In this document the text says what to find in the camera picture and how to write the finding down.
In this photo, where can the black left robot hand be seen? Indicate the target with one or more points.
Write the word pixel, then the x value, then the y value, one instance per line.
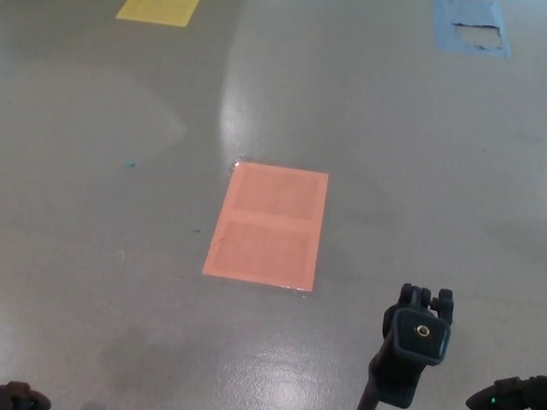
pixel 11 398

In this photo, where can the yellow paper sheet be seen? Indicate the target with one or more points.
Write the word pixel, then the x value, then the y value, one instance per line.
pixel 162 2

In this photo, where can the torn blue paper sheet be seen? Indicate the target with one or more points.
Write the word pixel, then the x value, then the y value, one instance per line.
pixel 470 18

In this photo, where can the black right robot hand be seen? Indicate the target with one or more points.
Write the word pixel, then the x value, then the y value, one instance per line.
pixel 519 399

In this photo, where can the orange paper sheet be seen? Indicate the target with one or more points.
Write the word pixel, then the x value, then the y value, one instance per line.
pixel 268 223

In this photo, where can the black phone stand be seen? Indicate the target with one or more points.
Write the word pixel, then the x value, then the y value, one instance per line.
pixel 412 347

